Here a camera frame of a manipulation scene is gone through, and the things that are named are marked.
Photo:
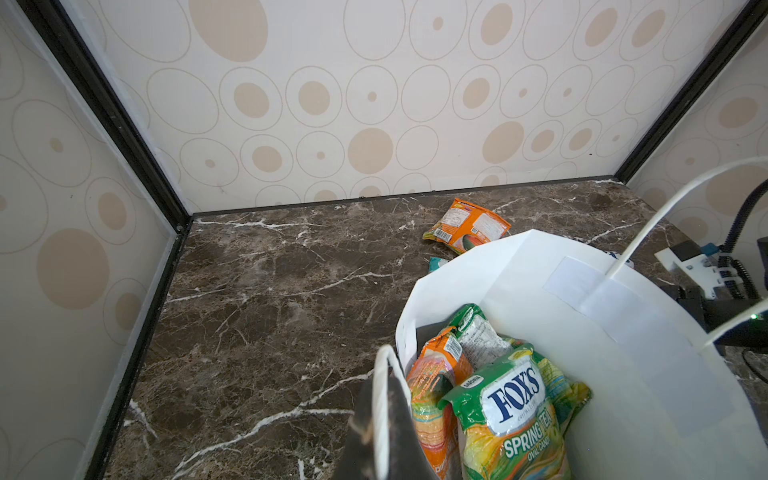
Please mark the right black frame post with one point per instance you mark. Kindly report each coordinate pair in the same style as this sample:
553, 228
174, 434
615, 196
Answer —
738, 32

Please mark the white paper bag colourful print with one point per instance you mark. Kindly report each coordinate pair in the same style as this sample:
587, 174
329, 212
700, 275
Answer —
665, 404

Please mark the green tea candy packet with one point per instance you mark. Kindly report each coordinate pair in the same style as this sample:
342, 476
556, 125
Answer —
481, 344

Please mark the large orange snack packet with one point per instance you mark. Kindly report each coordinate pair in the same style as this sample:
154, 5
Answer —
441, 366

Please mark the left black frame post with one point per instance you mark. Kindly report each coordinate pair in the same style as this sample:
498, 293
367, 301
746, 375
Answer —
63, 40

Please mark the black frame post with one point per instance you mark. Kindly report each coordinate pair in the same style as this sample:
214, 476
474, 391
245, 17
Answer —
738, 32
63, 40

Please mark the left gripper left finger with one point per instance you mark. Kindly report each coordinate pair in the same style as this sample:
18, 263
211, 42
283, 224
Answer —
357, 460

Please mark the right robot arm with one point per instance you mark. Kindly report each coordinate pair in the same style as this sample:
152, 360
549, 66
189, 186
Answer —
730, 249

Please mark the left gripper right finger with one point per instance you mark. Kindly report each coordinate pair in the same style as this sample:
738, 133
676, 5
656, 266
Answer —
407, 459

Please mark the teal red Fox's packet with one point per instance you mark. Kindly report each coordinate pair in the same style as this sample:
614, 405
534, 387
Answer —
435, 263

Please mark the yellow green Fox's packet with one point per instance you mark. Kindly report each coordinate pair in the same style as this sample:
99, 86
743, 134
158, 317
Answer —
513, 415

